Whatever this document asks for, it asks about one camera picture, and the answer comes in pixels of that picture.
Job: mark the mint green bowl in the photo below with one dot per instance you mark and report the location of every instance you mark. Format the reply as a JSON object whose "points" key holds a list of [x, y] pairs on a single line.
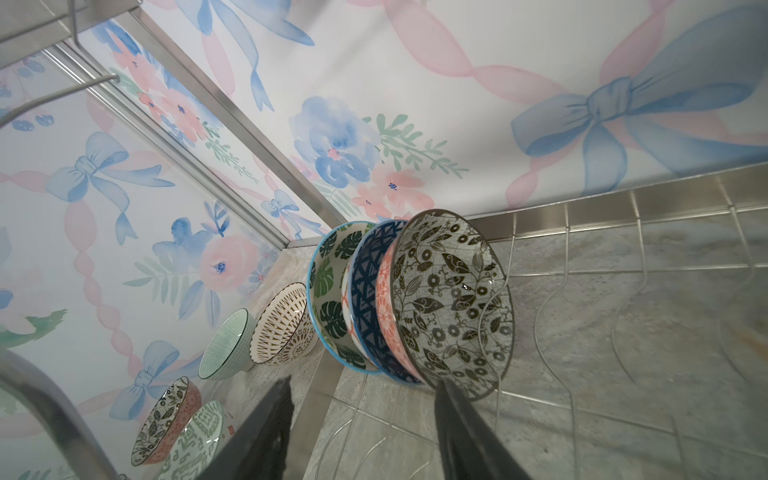
{"points": [[228, 352]]}

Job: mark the steel two-tier dish rack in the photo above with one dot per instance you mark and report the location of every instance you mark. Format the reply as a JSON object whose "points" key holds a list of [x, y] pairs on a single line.
{"points": [[599, 283]]}

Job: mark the left aluminium frame post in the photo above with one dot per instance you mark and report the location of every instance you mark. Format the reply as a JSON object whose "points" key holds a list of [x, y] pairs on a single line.
{"points": [[78, 66]]}

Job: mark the green leaf pattern bowl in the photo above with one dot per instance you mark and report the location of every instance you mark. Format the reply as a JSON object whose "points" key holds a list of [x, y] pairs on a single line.
{"points": [[324, 293]]}

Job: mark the green geometric pattern bowl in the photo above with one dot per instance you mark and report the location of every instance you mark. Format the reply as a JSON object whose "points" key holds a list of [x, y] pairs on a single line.
{"points": [[197, 445]]}

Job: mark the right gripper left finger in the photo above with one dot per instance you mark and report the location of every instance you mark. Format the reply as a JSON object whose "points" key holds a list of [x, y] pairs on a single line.
{"points": [[258, 450]]}

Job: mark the maroon patterned white bowl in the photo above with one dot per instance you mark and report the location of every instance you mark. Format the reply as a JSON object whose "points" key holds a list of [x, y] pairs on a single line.
{"points": [[284, 331]]}

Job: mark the black floral bowl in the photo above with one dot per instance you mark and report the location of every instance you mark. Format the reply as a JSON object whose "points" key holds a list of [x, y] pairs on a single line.
{"points": [[167, 419], [443, 305]]}

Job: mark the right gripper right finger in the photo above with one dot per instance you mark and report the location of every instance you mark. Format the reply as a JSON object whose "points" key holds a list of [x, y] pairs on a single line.
{"points": [[468, 447]]}

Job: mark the blue triangle pattern bowl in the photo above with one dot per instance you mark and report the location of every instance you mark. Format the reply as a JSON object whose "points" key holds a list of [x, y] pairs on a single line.
{"points": [[360, 297]]}

